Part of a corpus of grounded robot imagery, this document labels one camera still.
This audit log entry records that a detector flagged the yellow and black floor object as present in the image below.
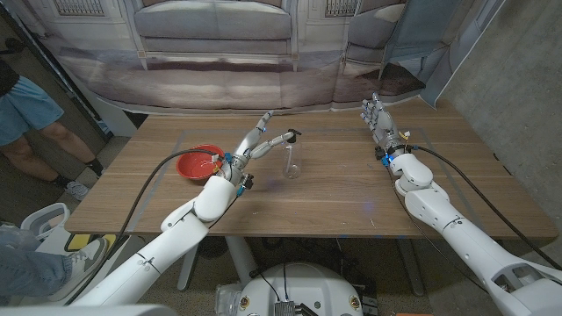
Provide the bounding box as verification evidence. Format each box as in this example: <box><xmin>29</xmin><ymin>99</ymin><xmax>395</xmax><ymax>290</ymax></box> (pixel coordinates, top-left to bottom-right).
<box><xmin>65</xmin><ymin>233</ymin><xmax>118</xmax><ymax>254</ymax></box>

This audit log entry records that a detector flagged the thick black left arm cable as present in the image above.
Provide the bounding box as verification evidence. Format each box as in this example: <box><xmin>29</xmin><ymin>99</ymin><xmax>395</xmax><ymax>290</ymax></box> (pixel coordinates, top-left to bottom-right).
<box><xmin>63</xmin><ymin>147</ymin><xmax>223</xmax><ymax>307</ymax></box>

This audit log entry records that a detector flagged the red bowl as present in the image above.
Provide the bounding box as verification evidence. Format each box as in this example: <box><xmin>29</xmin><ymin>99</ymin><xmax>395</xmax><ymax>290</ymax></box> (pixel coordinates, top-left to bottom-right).
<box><xmin>176</xmin><ymin>144</ymin><xmax>226</xmax><ymax>181</ymax></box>

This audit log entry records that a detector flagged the white table leg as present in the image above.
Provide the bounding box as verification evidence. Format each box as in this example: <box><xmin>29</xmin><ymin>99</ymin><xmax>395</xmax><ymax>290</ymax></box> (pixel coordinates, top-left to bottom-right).
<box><xmin>177</xmin><ymin>243</ymin><xmax>202</xmax><ymax>293</ymax></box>
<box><xmin>224</xmin><ymin>236</ymin><xmax>260</xmax><ymax>286</ymax></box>

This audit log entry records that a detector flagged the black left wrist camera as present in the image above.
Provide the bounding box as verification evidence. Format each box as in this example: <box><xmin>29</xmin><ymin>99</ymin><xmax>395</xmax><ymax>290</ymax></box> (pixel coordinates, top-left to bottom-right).
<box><xmin>235</xmin><ymin>173</ymin><xmax>256</xmax><ymax>198</ymax></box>

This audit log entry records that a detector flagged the white leaning board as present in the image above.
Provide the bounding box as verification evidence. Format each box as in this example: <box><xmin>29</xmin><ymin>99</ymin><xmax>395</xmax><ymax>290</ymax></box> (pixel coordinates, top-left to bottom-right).
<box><xmin>419</xmin><ymin>0</ymin><xmax>506</xmax><ymax>110</ymax></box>

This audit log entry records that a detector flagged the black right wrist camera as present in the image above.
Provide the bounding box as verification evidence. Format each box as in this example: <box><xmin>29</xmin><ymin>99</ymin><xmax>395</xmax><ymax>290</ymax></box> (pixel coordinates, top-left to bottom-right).
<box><xmin>373</xmin><ymin>147</ymin><xmax>392</xmax><ymax>169</ymax></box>

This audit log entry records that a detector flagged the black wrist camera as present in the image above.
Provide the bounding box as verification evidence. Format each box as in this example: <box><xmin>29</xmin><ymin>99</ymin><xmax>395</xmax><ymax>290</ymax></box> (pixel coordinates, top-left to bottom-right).
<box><xmin>235</xmin><ymin>173</ymin><xmax>256</xmax><ymax>198</ymax></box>
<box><xmin>373</xmin><ymin>147</ymin><xmax>392</xmax><ymax>169</ymax></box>

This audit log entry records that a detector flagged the clear plastic bag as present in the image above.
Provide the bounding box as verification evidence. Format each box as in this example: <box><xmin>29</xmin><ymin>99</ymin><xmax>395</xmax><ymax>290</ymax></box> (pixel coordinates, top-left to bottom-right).
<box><xmin>214</xmin><ymin>283</ymin><xmax>245</xmax><ymax>316</ymax></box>

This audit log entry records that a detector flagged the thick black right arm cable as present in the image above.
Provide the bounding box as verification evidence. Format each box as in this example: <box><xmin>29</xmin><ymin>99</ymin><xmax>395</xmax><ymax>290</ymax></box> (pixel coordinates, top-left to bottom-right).
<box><xmin>410</xmin><ymin>144</ymin><xmax>562</xmax><ymax>271</ymax></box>

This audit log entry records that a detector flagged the white robot torso edge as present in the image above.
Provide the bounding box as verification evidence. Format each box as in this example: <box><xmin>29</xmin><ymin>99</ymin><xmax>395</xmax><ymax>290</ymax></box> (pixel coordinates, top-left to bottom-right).
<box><xmin>0</xmin><ymin>305</ymin><xmax>177</xmax><ymax>316</ymax></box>

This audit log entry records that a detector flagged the grey table leg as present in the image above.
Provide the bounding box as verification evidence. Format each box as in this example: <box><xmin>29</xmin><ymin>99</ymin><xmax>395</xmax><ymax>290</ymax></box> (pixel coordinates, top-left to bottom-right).
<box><xmin>396</xmin><ymin>239</ymin><xmax>426</xmax><ymax>298</ymax></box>

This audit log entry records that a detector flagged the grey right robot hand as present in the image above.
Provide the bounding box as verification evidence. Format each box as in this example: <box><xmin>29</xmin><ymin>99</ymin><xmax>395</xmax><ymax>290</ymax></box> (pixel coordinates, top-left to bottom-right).
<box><xmin>360</xmin><ymin>91</ymin><xmax>407</xmax><ymax>157</ymax></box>

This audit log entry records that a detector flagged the dark round object under table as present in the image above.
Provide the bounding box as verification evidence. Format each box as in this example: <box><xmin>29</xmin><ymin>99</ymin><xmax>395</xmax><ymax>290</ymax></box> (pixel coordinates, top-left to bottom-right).
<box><xmin>199</xmin><ymin>236</ymin><xmax>228</xmax><ymax>260</ymax></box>

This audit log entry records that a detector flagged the black slanted stand pole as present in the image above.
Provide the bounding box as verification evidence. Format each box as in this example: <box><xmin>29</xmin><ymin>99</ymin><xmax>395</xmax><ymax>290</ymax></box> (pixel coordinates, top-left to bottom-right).
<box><xmin>0</xmin><ymin>2</ymin><xmax>113</xmax><ymax>144</ymax></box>

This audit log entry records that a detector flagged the white floor platform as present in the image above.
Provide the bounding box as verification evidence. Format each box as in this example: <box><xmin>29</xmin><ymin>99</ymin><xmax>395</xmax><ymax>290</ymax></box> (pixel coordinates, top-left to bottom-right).
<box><xmin>33</xmin><ymin>226</ymin><xmax>148</xmax><ymax>304</ymax></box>

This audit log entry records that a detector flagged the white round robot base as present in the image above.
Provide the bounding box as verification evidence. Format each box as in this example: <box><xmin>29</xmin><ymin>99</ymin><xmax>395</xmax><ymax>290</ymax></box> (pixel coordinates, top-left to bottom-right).
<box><xmin>236</xmin><ymin>262</ymin><xmax>364</xmax><ymax>316</ymax></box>

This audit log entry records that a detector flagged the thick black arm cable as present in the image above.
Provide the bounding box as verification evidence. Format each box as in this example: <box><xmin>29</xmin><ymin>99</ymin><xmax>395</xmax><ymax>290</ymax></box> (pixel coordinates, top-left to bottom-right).
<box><xmin>410</xmin><ymin>144</ymin><xmax>562</xmax><ymax>271</ymax></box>
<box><xmin>63</xmin><ymin>147</ymin><xmax>223</xmax><ymax>307</ymax></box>

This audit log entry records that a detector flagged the printed living room backdrop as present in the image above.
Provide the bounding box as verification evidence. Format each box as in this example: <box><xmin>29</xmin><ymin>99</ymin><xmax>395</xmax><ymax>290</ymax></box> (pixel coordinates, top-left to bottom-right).
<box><xmin>8</xmin><ymin>0</ymin><xmax>440</xmax><ymax>116</ymax></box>

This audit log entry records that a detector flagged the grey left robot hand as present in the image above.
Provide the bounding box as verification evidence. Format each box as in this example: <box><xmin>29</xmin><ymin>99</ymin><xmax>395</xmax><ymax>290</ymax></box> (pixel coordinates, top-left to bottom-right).
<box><xmin>222</xmin><ymin>109</ymin><xmax>297</xmax><ymax>186</ymax></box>

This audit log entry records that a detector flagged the clear dispenser bottle black pump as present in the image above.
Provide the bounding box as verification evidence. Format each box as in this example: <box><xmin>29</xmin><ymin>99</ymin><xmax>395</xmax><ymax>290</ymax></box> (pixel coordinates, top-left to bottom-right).
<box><xmin>283</xmin><ymin>128</ymin><xmax>304</xmax><ymax>180</ymax></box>

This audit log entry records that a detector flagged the person in blue shorts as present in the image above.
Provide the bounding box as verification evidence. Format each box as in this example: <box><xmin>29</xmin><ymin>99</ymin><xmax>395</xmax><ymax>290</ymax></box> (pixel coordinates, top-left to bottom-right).
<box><xmin>0</xmin><ymin>59</ymin><xmax>106</xmax><ymax>202</ymax></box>

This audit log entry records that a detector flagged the person in jeans and sneaker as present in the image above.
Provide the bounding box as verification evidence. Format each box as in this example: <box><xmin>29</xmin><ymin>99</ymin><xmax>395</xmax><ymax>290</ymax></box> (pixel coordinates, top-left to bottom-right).
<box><xmin>0</xmin><ymin>223</ymin><xmax>109</xmax><ymax>305</ymax></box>

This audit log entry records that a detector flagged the white loop-shaped chair part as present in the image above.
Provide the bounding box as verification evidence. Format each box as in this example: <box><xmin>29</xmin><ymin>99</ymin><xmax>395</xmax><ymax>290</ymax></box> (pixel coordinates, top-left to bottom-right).
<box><xmin>20</xmin><ymin>202</ymin><xmax>71</xmax><ymax>241</ymax></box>

